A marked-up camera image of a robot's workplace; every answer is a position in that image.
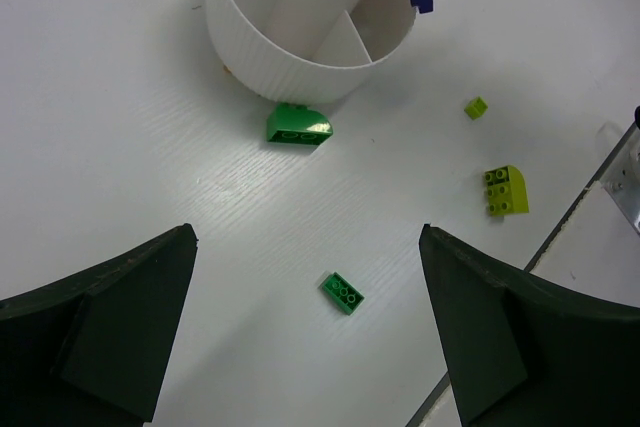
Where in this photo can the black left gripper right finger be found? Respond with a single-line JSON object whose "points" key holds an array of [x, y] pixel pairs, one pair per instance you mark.
{"points": [[523, 351]]}

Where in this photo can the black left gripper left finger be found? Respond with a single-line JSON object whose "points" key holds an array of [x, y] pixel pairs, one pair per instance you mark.
{"points": [[92, 349]]}

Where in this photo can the lime green curved lego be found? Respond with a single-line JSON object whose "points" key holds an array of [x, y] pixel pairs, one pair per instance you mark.
{"points": [[505, 191]]}

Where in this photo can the small lime green lego plate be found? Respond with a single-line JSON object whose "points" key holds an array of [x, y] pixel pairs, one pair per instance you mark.
{"points": [[476, 108]]}

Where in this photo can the small dark green lego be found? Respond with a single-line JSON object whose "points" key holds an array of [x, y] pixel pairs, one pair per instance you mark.
{"points": [[343, 295]]}

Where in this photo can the dark green lego wedge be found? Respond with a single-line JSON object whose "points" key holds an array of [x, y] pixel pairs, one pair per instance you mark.
{"points": [[297, 124]]}

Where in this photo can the white round divided container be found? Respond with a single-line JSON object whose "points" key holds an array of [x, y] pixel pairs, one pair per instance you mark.
{"points": [[306, 51]]}

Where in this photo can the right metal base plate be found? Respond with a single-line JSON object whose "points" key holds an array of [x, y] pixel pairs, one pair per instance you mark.
{"points": [[621, 176]]}

